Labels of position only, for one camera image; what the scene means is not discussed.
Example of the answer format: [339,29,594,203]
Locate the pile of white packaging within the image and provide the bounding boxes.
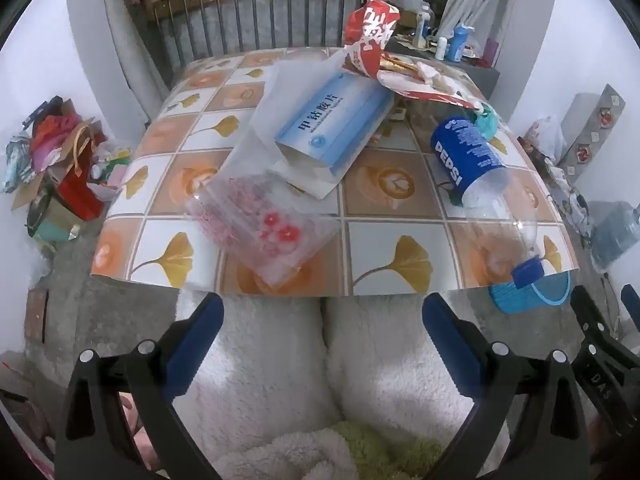
[545,155,601,246]

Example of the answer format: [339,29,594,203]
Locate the clear blue-label cola bottle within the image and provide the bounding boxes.
[431,116,546,288]

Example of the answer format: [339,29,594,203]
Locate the red gift bag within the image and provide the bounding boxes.
[57,125,108,221]

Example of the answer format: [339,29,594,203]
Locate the white bottle with blue label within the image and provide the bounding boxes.
[415,5,433,46]

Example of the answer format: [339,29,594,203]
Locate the pile of colourful cloths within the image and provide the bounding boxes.
[5,95,83,196]

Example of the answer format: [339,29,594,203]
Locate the grey patterned rolled mat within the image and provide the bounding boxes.
[557,84,626,181]

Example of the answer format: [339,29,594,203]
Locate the blue white medicine box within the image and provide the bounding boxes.
[274,72,396,198]

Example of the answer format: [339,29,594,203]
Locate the metal railing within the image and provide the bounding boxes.
[117,0,461,61]

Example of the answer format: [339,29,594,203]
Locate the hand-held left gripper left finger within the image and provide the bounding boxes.
[54,292,225,480]

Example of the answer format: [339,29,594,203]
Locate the white fleece pants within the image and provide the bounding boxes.
[177,290,511,480]

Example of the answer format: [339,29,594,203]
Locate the white plastic shopping bag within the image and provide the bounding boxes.
[532,116,569,161]

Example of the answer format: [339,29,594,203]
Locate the red snack bag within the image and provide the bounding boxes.
[341,0,488,111]

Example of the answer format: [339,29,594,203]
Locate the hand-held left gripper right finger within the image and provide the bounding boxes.
[421,291,591,480]

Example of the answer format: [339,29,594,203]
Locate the blue water jug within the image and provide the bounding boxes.
[590,201,640,272]

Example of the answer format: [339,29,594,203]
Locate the green fleece garment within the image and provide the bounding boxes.
[330,420,446,480]

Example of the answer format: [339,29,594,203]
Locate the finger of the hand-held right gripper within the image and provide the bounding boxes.
[621,284,640,333]
[570,285,627,422]

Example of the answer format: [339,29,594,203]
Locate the teal round tin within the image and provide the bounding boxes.
[27,195,83,243]

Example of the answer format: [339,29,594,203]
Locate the white crumpled tissue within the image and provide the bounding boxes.
[415,60,451,91]

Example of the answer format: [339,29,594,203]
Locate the blue plastic basket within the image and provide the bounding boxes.
[489,270,572,316]

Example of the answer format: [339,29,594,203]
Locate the red brick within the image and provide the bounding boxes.
[25,290,48,343]

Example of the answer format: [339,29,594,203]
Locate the teal plastic wrapper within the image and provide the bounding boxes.
[472,105,501,138]

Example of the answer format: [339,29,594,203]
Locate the clear red-flowered plastic bag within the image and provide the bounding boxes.
[185,172,338,291]

